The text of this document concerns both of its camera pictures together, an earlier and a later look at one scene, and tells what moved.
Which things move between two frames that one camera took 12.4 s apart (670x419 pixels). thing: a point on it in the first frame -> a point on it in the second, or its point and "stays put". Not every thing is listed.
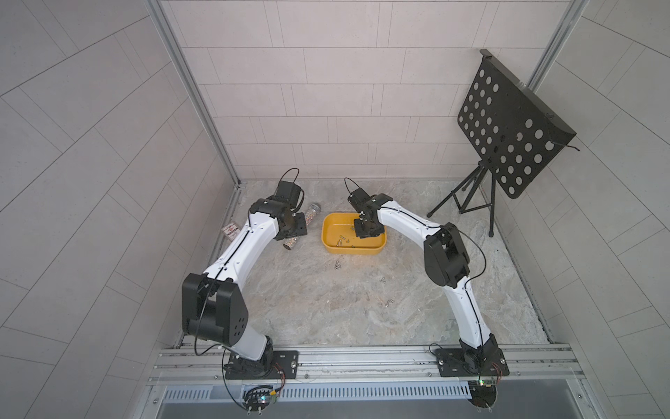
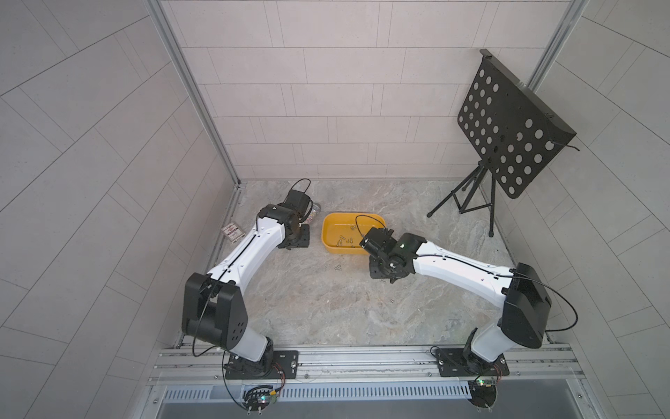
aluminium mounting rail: [540, 364] stays put
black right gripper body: [365, 227] -> [380, 268]
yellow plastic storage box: [338, 236] stays put
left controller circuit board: [256, 398] stays put
